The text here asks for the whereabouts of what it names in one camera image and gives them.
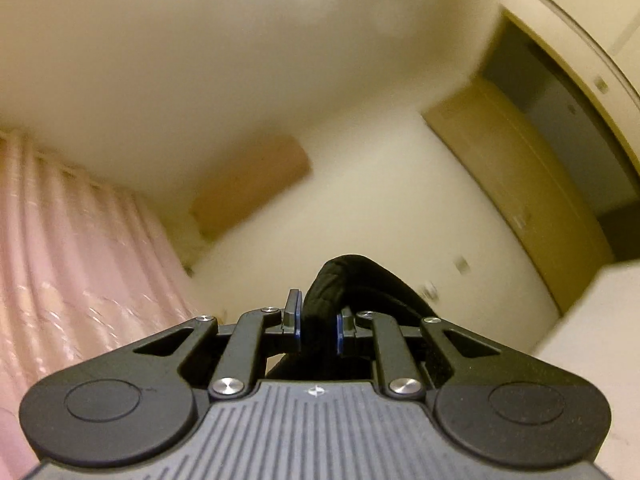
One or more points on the wooden door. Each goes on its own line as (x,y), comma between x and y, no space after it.
(530,190)

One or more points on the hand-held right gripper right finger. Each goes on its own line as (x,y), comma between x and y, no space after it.
(342,331)

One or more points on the white door frame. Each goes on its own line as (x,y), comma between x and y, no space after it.
(607,80)

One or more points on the pink curtain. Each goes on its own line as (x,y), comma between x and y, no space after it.
(75,270)

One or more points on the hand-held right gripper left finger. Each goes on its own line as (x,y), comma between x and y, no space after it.
(296,321)

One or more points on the black pants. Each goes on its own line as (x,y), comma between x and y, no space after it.
(325,305)

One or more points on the white cabinet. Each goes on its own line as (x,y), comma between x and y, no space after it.
(595,325)

